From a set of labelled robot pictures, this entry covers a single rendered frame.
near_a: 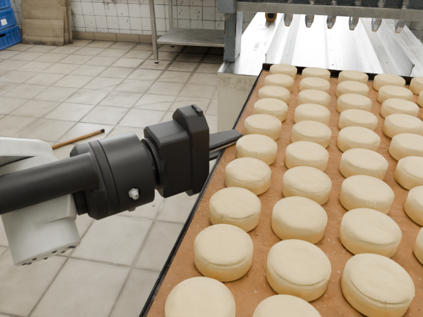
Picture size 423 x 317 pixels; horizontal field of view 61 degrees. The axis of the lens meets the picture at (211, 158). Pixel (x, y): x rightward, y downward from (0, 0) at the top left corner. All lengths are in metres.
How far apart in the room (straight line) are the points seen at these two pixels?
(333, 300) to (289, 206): 0.09
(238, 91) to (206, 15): 3.26
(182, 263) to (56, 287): 1.37
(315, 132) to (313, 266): 0.22
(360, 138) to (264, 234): 0.20
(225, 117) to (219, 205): 0.92
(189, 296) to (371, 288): 0.13
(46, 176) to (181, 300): 0.17
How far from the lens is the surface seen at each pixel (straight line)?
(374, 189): 0.40
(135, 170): 0.39
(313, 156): 0.43
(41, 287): 1.69
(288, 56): 1.15
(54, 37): 4.90
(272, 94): 0.58
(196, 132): 0.41
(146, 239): 1.74
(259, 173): 0.39
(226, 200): 0.35
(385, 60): 1.21
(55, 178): 0.36
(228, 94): 1.20
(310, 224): 0.33
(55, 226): 0.39
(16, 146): 0.40
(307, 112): 0.53
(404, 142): 0.50
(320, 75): 0.68
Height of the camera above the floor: 1.24
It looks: 34 degrees down
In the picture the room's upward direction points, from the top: straight up
